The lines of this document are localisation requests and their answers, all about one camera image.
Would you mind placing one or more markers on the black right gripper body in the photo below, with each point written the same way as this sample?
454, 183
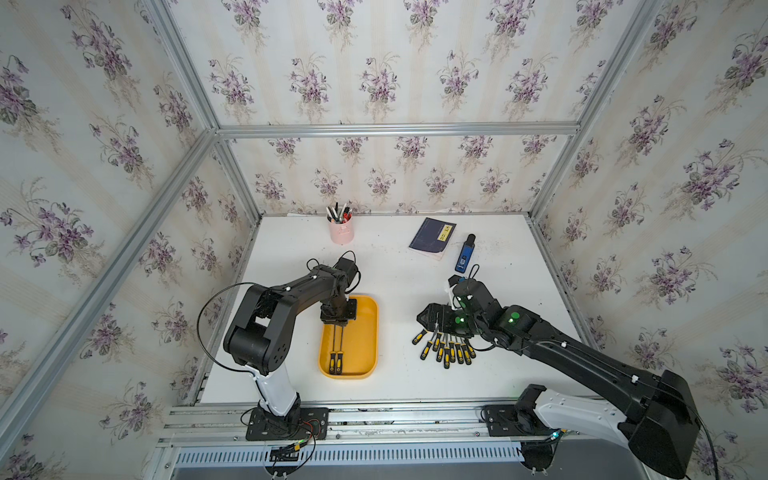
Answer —
450, 322

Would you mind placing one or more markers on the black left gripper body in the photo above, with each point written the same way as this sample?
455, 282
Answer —
339, 312

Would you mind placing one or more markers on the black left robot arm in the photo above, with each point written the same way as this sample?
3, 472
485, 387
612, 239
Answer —
261, 332

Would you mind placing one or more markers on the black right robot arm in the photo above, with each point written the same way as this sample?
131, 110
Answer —
654, 416

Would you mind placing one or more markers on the yellow plastic storage tray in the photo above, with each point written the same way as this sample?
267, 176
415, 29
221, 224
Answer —
360, 345

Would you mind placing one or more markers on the blue black handheld device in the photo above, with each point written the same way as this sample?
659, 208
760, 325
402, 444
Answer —
465, 254

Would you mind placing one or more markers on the pink pen cup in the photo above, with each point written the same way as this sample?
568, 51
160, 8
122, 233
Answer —
341, 233

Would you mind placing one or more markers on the dark blue notebook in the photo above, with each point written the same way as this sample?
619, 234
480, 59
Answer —
432, 237

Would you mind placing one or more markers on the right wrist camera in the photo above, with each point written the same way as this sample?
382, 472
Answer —
450, 285

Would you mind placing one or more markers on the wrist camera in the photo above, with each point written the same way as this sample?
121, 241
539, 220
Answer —
450, 285
347, 264

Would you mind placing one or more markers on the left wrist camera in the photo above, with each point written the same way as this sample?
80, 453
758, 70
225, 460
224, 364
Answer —
347, 264

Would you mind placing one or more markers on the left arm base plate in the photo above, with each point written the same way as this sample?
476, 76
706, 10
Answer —
288, 423

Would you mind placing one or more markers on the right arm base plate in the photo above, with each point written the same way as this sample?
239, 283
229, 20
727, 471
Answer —
516, 420

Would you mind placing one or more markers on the aluminium front rail frame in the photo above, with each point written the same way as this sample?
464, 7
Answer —
337, 434

